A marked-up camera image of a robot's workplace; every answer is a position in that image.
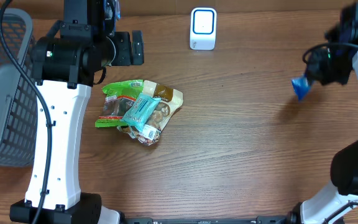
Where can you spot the light blue snack packet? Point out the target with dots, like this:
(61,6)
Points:
(140,111)

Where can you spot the blue Oreo cookie pack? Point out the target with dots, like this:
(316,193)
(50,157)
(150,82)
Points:
(301,86)

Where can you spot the white barcode scanner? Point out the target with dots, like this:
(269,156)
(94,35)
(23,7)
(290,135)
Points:
(203,28)

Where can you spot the beige nut snack bag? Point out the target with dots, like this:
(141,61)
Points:
(171,100)

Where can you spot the grey plastic shopping basket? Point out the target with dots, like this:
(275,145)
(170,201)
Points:
(18,116)

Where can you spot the green snack bag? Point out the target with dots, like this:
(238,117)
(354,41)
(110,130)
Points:
(120,97)

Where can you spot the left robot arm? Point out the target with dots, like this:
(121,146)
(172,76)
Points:
(64,63)

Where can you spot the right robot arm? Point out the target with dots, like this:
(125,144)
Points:
(340,195)

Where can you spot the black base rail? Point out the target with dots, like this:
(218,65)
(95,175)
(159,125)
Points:
(258,220)

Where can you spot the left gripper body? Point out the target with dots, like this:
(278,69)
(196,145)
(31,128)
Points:
(122,54)

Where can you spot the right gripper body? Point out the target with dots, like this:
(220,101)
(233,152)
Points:
(337,62)

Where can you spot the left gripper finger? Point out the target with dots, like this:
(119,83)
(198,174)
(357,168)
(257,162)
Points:
(137,40)
(137,57)

